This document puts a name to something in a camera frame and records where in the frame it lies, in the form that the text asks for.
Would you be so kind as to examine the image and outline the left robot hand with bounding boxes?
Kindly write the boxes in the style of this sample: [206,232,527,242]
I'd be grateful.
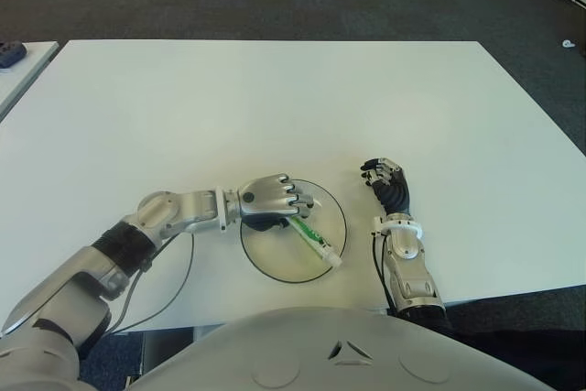
[236,173,317,233]

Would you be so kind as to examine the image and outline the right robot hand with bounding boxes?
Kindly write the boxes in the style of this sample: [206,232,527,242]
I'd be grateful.
[359,157,410,216]

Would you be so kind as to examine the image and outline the green white toothpaste tube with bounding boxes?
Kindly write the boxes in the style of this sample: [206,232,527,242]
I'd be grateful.
[286,215,343,267]

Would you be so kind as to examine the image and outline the white plate with black rim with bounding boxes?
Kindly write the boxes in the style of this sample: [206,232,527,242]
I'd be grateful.
[239,179,348,283]

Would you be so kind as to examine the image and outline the grey robot torso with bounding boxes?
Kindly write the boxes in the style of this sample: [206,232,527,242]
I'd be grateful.
[127,306,558,391]

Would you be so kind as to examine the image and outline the black fabric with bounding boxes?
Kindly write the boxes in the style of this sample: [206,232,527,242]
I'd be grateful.
[450,312,586,391]

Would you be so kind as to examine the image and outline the white side table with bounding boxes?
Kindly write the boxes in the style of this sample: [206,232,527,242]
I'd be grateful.
[0,40,60,120]

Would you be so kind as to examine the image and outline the black handheld device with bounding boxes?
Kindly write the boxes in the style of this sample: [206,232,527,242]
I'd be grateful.
[0,41,27,68]

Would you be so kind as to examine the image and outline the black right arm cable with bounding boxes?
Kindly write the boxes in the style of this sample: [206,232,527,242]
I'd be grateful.
[371,230,399,314]

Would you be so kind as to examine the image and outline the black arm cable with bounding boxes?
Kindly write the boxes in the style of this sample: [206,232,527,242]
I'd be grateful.
[371,230,399,314]
[103,233,196,337]

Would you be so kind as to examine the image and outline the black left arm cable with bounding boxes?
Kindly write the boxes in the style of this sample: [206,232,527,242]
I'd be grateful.
[103,233,196,337]

